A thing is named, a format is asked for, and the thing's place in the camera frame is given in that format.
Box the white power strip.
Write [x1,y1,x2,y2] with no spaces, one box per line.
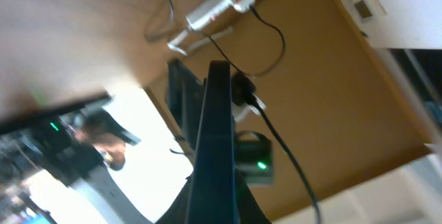
[186,0,255,30]

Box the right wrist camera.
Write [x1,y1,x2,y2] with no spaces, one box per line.
[231,73,266,122]

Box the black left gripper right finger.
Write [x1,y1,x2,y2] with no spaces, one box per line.
[236,170,271,224]

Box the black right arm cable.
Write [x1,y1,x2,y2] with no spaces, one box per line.
[231,73,322,224]

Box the white power strip cord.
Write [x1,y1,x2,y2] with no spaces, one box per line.
[167,26,234,57]

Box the white wall control panel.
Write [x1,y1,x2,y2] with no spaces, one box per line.
[348,0,387,23]

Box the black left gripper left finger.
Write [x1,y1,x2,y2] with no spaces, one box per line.
[186,61,238,224]

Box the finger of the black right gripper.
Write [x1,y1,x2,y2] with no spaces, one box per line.
[166,59,204,148]

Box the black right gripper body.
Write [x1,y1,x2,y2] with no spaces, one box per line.
[234,131,273,185]

